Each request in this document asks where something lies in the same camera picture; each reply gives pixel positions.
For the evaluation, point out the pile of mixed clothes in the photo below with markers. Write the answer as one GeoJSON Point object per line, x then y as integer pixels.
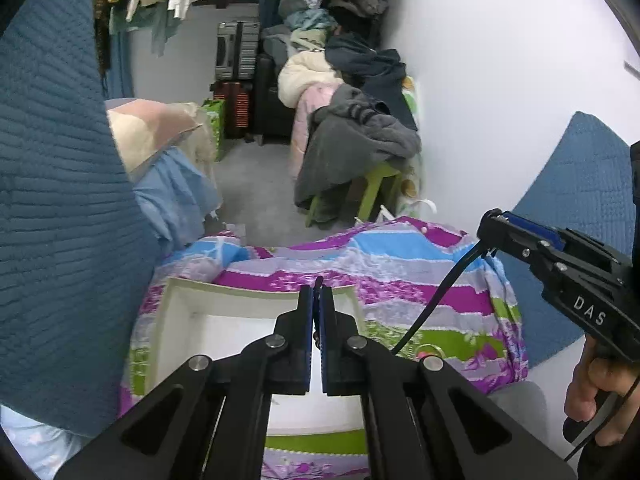
{"type": "Point", "coordinates": [310, 15]}

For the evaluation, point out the pink and cream checked pillow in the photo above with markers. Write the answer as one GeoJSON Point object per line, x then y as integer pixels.
{"type": "Point", "coordinates": [145, 130]}

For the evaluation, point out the white shallow box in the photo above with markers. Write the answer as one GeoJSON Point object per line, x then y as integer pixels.
{"type": "Point", "coordinates": [225, 330]}

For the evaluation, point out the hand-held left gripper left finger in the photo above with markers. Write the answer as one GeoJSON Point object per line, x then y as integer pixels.
{"type": "Point", "coordinates": [302, 332]}

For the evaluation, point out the green shopping bag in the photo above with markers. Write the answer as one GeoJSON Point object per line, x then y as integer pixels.
{"type": "Point", "coordinates": [215, 125]}

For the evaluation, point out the person's right hand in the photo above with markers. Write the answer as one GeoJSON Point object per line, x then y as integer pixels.
{"type": "Point", "coordinates": [582, 390]}

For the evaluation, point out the pink quilted cloth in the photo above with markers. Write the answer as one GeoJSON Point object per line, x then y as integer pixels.
{"type": "Point", "coordinates": [302, 130]}

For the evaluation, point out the grey hard suitcase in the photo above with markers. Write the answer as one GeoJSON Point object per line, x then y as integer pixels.
{"type": "Point", "coordinates": [237, 50]}

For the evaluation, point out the cream fleece garment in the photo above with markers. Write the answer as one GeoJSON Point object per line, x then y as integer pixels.
{"type": "Point", "coordinates": [305, 75]}

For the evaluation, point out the small blue quilted cushion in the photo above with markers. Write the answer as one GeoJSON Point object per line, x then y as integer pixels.
{"type": "Point", "coordinates": [60, 185]}

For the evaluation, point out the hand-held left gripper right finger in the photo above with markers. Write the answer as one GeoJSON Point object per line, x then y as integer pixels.
{"type": "Point", "coordinates": [327, 340]}

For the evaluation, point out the beige printed blanket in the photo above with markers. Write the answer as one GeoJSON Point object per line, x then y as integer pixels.
{"type": "Point", "coordinates": [202, 145]}

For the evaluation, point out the floral striped blanket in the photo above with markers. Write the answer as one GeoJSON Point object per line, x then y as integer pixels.
{"type": "Point", "coordinates": [410, 270]}

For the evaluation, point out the light blue bed sheet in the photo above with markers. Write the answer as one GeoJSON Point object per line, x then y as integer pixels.
{"type": "Point", "coordinates": [170, 195]}

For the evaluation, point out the green plastic stool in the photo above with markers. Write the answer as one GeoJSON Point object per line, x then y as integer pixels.
{"type": "Point", "coordinates": [380, 180]}

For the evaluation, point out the navy garment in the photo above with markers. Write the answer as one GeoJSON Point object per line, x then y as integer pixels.
{"type": "Point", "coordinates": [370, 67]}

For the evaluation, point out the black suitcase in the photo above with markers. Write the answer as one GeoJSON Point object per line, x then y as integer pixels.
{"type": "Point", "coordinates": [272, 105]}

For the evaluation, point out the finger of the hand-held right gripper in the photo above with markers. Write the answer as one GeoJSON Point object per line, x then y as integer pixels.
{"type": "Point", "coordinates": [535, 230]}
{"type": "Point", "coordinates": [505, 240]}

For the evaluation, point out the pale blue printed cloth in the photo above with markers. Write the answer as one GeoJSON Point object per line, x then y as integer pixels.
{"type": "Point", "coordinates": [35, 450]}

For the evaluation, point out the dark grey fleece garment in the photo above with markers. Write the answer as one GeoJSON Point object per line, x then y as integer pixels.
{"type": "Point", "coordinates": [350, 145]}

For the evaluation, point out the red suitcase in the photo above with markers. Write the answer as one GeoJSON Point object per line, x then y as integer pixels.
{"type": "Point", "coordinates": [232, 110]}

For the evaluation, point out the large blue quilted cushion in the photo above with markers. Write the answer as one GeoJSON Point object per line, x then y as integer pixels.
{"type": "Point", "coordinates": [575, 185]}

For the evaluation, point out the printed board against wall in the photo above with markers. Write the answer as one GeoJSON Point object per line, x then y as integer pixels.
{"type": "Point", "coordinates": [411, 180]}

